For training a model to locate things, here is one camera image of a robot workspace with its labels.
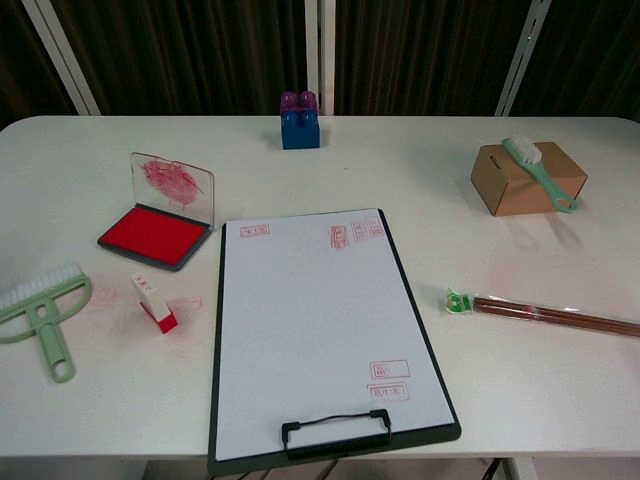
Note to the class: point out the red and white stamp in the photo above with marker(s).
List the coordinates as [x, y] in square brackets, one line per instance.
[152, 306]

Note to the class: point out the blue toy building block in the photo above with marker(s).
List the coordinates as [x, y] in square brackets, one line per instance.
[300, 135]

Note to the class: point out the purple plastic toy brick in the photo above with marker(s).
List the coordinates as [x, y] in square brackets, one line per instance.
[290, 102]

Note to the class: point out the black clipboard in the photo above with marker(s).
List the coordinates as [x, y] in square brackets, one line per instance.
[240, 462]

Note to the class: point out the white stamped paper sheet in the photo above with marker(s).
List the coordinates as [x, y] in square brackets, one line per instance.
[320, 310]

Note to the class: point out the small brown cardboard box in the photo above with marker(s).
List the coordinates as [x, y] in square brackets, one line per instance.
[500, 185]

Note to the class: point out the dark pleated curtain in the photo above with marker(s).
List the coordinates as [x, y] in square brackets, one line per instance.
[200, 50]

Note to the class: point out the wrapped brown chopsticks pair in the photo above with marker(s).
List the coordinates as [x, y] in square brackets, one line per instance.
[550, 313]

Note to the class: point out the green wide T-shaped brush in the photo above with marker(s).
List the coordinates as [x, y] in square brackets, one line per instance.
[50, 345]

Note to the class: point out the white metal frame post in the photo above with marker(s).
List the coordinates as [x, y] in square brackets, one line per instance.
[522, 55]
[320, 50]
[60, 55]

